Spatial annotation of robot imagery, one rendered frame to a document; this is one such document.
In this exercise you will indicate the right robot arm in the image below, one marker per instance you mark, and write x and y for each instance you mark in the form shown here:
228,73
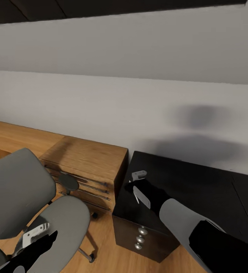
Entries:
214,249

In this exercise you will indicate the desk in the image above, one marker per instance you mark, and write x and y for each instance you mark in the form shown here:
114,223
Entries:
217,194

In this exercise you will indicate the swivel chair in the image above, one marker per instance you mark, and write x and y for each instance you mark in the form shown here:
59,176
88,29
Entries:
25,188

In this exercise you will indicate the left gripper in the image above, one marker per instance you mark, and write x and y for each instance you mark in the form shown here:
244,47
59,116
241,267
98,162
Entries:
40,246

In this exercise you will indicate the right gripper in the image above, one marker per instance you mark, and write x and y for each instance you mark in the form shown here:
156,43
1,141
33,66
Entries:
129,187

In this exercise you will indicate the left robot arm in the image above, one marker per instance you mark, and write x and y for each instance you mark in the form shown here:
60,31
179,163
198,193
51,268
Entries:
31,250

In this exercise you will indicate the fixed window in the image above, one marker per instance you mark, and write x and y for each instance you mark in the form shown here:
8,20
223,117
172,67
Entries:
19,11

